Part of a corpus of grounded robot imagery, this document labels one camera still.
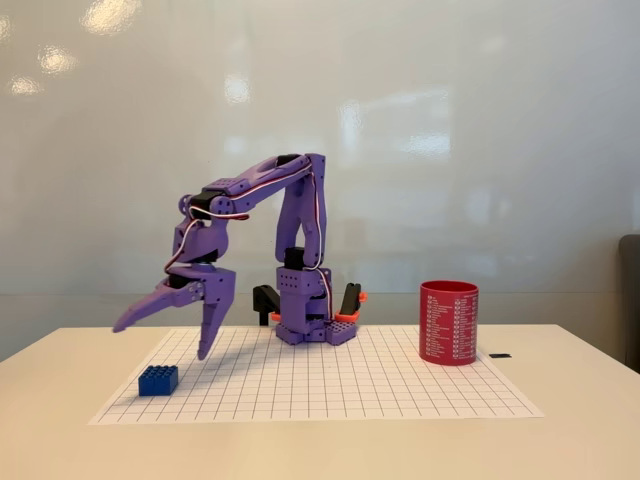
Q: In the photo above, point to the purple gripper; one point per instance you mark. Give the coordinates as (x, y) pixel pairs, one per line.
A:
(194, 286)

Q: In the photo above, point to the blue toy brick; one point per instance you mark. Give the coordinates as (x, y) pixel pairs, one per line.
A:
(157, 382)

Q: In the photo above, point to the purple robot arm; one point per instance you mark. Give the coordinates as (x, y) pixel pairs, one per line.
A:
(300, 210)

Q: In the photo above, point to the red printed cup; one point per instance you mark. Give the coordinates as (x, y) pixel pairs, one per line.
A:
(447, 325)

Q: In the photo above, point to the white grid paper mat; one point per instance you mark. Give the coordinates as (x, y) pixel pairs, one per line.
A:
(300, 385)

